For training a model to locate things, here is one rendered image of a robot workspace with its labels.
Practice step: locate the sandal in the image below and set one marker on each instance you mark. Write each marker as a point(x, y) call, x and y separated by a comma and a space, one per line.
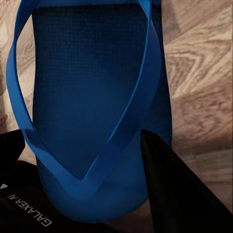
point(100, 78)

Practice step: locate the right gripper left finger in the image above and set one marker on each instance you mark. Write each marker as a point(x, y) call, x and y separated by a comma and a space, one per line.
point(12, 145)

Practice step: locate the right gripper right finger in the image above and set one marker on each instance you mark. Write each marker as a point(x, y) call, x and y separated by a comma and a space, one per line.
point(179, 201)

